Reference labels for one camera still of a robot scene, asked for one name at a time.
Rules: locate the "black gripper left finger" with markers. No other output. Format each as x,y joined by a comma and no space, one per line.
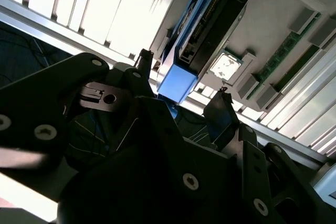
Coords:
39,98

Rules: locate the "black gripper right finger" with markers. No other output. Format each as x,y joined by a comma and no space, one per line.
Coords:
223,119

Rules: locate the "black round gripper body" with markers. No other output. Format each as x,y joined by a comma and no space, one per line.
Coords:
131,195

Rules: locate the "hard disk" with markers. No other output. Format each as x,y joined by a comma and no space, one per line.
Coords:
178,82

